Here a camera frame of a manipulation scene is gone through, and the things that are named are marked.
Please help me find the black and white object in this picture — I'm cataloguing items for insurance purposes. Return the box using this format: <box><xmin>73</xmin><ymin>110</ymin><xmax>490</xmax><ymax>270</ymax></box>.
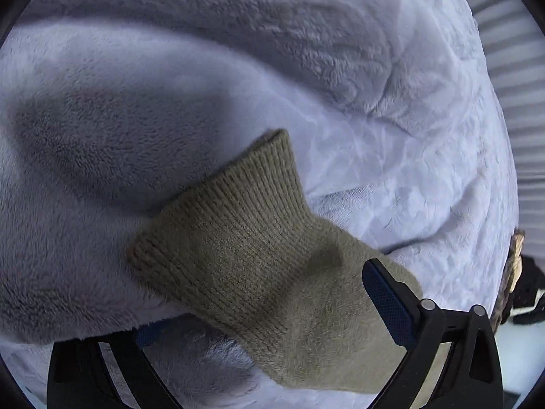
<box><xmin>509</xmin><ymin>255</ymin><xmax>545</xmax><ymax>325</ymax></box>

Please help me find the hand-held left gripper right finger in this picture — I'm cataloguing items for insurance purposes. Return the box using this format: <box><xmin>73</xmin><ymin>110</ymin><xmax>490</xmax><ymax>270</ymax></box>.
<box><xmin>361</xmin><ymin>258</ymin><xmax>504</xmax><ymax>409</ymax></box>

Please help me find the brown patterned cloth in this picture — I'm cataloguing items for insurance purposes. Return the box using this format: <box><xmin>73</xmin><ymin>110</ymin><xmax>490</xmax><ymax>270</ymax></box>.
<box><xmin>489</xmin><ymin>228</ymin><xmax>527</xmax><ymax>334</ymax></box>

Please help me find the white fleece blanket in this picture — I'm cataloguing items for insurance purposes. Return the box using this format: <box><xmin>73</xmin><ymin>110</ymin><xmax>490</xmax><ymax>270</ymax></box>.
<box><xmin>0</xmin><ymin>0</ymin><xmax>519</xmax><ymax>409</ymax></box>

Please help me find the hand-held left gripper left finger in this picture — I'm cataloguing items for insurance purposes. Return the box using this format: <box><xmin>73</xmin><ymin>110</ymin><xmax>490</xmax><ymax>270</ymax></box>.
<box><xmin>47</xmin><ymin>323</ymin><xmax>182</xmax><ymax>409</ymax></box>

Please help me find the olive knitted sweater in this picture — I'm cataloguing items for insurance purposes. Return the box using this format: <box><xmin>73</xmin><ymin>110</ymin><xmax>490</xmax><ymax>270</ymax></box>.
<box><xmin>129</xmin><ymin>128</ymin><xmax>453</xmax><ymax>395</ymax></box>

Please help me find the grey ribbed panel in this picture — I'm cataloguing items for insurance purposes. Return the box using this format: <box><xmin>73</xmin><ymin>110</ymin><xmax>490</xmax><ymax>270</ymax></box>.
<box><xmin>459</xmin><ymin>0</ymin><xmax>545</xmax><ymax>233</ymax></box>

